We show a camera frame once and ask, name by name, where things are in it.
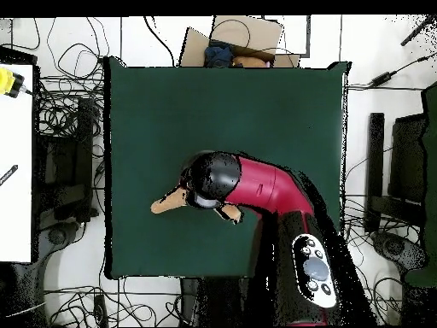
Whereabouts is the orange terry towel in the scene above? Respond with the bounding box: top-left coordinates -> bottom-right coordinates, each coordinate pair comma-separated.
149,185 -> 244,226

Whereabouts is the dark green table cloth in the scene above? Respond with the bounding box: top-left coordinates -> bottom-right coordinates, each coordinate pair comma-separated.
103,56 -> 353,279

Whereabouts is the orange cloth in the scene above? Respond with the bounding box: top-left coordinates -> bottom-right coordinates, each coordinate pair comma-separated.
231,56 -> 271,68

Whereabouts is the blue cloth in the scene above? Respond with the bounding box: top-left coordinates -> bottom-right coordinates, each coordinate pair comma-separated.
203,44 -> 236,68

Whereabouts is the brown cardboard box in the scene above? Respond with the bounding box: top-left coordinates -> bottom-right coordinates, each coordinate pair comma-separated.
178,15 -> 301,68

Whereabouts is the white panel with dark edge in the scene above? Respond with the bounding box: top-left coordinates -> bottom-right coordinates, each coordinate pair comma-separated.
262,15 -> 312,58

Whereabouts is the black round stand foot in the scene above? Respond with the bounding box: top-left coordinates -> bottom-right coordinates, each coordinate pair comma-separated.
40,221 -> 81,261
370,230 -> 428,274

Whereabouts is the black power strip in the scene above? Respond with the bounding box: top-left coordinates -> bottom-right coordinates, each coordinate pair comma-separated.
92,294 -> 109,327

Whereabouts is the white board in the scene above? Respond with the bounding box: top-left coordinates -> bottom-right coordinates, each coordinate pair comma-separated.
0,63 -> 34,263

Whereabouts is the black marker pen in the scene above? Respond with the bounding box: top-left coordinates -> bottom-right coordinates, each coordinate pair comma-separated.
0,164 -> 19,187

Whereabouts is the green covered side table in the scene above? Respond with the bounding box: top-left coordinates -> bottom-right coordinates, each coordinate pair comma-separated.
404,81 -> 437,288

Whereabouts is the yellow and black tool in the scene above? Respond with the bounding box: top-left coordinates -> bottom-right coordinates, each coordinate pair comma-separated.
0,67 -> 26,99

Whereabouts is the black box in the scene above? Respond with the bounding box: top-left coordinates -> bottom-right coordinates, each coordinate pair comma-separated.
0,45 -> 38,66

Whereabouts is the black rod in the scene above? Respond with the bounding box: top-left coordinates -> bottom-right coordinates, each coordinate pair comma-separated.
399,15 -> 437,47

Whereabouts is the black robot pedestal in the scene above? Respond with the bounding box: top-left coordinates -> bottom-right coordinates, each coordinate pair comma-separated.
179,277 -> 274,327

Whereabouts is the black furniture frame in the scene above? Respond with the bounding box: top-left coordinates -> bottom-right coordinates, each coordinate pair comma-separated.
364,112 -> 428,233
33,97 -> 100,230

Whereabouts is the black cable tangle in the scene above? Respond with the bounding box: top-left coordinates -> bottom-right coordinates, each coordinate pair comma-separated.
44,276 -> 182,327
342,194 -> 421,325
35,16 -> 110,144

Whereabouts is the looped black cable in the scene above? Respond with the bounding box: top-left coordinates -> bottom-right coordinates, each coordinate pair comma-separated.
208,18 -> 252,49

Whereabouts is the long black cable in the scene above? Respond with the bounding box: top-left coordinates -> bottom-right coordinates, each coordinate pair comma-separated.
142,15 -> 176,67

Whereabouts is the black power adapter with cable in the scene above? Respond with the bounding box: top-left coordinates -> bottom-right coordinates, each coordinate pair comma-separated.
368,50 -> 437,88

